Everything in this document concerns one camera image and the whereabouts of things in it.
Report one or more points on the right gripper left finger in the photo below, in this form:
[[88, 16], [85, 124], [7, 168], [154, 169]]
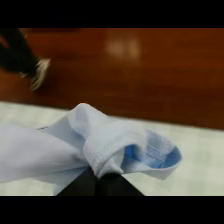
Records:
[[83, 186]]

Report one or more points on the light blue shirt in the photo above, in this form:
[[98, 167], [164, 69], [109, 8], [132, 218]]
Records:
[[50, 150]]

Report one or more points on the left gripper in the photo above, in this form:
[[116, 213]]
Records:
[[15, 53]]

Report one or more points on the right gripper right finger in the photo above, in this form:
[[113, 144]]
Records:
[[116, 187]]

